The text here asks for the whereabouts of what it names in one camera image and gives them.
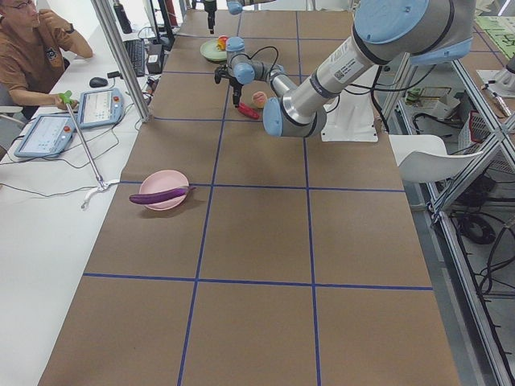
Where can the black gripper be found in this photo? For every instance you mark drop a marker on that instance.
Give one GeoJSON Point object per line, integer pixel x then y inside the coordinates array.
{"type": "Point", "coordinates": [208, 6]}
{"type": "Point", "coordinates": [235, 80]}

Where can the red yellow pomegranate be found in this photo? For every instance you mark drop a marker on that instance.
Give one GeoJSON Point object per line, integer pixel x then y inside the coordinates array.
{"type": "Point", "coordinates": [221, 42]}

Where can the peach fruit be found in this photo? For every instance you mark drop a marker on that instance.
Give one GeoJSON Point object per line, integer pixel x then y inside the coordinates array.
{"type": "Point", "coordinates": [259, 99]}

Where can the red chili pepper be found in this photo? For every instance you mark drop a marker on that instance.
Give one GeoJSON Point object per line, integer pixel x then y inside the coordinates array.
{"type": "Point", "coordinates": [248, 111]}

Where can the purple eggplant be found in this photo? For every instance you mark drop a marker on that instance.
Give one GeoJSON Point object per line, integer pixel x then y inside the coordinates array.
{"type": "Point", "coordinates": [161, 196]}

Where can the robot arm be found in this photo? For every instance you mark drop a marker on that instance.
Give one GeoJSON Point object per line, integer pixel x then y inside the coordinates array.
{"type": "Point", "coordinates": [431, 32]}
{"type": "Point", "coordinates": [234, 7]}

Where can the green plate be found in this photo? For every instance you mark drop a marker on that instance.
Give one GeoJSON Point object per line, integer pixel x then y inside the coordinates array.
{"type": "Point", "coordinates": [211, 52]}

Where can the black keyboard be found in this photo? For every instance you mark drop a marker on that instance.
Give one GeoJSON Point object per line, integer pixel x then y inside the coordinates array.
{"type": "Point", "coordinates": [135, 49]}

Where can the pink plate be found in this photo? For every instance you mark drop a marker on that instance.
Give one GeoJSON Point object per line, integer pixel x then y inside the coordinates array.
{"type": "Point", "coordinates": [164, 180]}

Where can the black computer mouse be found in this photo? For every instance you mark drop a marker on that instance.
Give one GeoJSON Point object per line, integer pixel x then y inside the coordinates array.
{"type": "Point", "coordinates": [98, 82]}

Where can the far teach pendant tablet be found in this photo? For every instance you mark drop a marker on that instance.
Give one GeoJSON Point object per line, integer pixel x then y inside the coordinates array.
{"type": "Point", "coordinates": [100, 107]}

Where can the teach pendant tablet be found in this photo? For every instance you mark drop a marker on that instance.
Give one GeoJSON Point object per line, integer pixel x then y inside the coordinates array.
{"type": "Point", "coordinates": [100, 107]}
{"type": "Point", "coordinates": [48, 136]}

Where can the person in brown shirt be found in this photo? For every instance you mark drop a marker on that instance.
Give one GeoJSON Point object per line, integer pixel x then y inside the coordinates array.
{"type": "Point", "coordinates": [32, 42]}

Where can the near teach pendant tablet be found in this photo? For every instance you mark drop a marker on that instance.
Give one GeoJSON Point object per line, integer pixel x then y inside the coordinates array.
{"type": "Point", "coordinates": [48, 136]}

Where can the white chair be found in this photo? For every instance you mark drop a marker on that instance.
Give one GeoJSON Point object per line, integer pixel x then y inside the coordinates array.
{"type": "Point", "coordinates": [424, 158]}

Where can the aluminium frame post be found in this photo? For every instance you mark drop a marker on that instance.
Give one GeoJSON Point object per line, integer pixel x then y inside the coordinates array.
{"type": "Point", "coordinates": [114, 40]}

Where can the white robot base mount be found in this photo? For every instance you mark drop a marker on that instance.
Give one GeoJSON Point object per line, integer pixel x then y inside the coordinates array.
{"type": "Point", "coordinates": [350, 117]}

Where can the green handled reacher grabber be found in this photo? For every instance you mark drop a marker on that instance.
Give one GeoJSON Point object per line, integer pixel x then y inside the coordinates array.
{"type": "Point", "coordinates": [102, 185]}

